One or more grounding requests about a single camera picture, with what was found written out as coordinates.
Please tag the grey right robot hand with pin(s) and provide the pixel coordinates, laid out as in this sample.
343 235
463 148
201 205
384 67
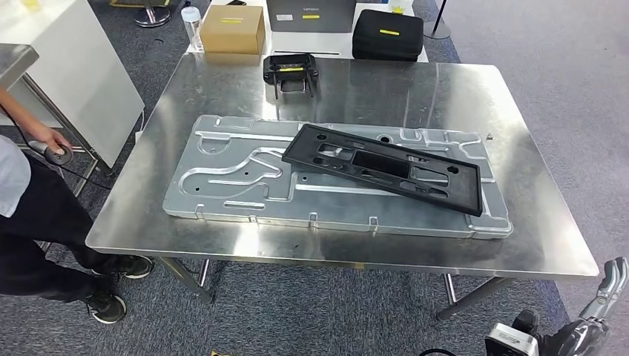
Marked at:
575 339

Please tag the brown cardboard box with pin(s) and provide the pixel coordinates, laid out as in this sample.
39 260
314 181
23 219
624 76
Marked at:
231 34

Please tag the grey laptop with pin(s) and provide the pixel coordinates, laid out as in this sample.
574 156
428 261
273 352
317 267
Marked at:
309 17

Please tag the aluminium fixture plate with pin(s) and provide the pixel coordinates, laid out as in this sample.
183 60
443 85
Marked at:
236 196

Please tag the person's forearm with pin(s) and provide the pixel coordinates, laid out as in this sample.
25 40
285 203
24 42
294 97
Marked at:
17 112

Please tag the clear bottle white cap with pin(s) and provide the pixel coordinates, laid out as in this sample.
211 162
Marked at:
192 29

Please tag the small yellow item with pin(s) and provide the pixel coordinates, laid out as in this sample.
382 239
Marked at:
30 5

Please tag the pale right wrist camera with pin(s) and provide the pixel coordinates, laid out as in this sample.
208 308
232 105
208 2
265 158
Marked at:
511 341

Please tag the black plastic panel part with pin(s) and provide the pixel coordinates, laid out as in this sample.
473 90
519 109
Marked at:
314 152

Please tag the black case yellow label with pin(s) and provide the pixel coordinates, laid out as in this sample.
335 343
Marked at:
388 34

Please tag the person's hand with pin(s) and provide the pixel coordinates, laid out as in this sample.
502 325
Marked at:
49 137

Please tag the person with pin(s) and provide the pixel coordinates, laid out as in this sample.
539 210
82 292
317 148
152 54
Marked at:
44 221

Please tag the small black part yellow label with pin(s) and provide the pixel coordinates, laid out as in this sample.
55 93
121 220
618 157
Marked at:
290 69

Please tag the black round handheld controller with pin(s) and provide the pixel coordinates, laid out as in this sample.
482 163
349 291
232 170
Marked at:
51 158

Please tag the chrome pedestal stand base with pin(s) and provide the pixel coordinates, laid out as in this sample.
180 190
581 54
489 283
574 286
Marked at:
152 17

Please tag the black smartphone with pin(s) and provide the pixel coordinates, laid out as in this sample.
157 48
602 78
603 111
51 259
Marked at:
237 2

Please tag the stainless steel workbench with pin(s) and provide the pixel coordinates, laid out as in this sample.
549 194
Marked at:
368 83

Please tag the white desk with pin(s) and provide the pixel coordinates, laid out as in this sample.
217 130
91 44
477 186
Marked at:
83 83

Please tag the black stanchion grey base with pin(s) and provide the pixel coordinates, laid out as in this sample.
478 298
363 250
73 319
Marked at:
437 32

